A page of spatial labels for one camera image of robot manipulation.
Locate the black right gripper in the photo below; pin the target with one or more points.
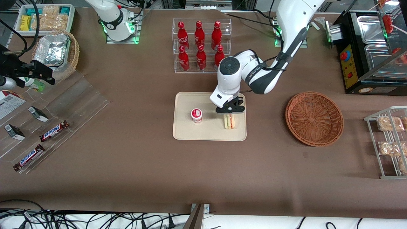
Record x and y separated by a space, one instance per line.
15 67

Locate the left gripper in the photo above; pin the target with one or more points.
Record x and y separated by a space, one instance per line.
237 101

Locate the triangle sandwich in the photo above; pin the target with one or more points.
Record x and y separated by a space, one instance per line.
229 122

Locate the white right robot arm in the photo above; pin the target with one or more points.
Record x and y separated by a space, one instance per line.
111 19

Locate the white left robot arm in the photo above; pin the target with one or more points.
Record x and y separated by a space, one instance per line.
295 19

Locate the beige plastic tray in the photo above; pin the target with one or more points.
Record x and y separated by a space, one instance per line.
210 130

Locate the light wicker basket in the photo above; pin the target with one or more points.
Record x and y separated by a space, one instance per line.
74 54

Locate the brown wicker basket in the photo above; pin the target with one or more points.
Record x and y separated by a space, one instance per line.
313 119

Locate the steel warmer tray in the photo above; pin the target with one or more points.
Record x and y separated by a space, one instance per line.
370 30
378 57

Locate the green white bottle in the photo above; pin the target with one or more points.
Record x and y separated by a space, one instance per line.
33 84

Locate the silver foil packet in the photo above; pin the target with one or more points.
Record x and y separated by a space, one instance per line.
52 49

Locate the red white yogurt cup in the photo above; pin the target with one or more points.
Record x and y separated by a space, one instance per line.
196 115

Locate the clear acrylic bottle rack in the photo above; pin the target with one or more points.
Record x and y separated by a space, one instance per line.
208 70

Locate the small black white box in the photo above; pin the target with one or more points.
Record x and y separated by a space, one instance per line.
38 114
14 132

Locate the red white carton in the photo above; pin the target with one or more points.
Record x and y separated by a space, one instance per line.
9 103

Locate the red cola bottle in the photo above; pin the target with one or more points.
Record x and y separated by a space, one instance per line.
199 33
216 35
218 54
182 35
201 59
183 60

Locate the clear acrylic stepped shelf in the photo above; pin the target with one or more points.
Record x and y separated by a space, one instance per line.
79 101

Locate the clear cracker pack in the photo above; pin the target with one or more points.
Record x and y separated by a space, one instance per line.
58 21
51 10
39 24

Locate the yellow snack pack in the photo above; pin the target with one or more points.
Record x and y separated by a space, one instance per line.
26 23

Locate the snickers chocolate bar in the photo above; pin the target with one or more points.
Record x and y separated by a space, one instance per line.
54 131
29 157

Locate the white plastic bin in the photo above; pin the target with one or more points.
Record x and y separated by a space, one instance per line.
71 19

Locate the teal snack pack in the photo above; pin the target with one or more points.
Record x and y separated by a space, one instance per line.
65 10
31 11

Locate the brown table cover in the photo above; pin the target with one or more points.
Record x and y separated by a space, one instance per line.
127 165

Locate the white plastic wrapper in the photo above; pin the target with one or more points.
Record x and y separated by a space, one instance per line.
321 20

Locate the black food warmer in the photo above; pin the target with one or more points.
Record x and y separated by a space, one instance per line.
349 68

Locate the wrapped bread pack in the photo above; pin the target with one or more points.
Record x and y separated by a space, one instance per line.
389 148
391 124
403 166

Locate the red sausage on stick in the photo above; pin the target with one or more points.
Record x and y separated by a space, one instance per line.
387 22

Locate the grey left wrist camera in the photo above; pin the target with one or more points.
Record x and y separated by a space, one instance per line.
230 110

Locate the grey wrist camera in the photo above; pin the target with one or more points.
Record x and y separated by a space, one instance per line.
230 110
6 83

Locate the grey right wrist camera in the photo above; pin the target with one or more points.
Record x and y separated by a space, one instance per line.
6 83

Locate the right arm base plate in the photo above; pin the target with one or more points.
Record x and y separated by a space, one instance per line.
122 41

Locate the aluminium frame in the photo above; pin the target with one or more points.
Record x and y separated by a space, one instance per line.
208 3

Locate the metal bracket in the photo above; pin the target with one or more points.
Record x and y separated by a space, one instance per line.
198 218

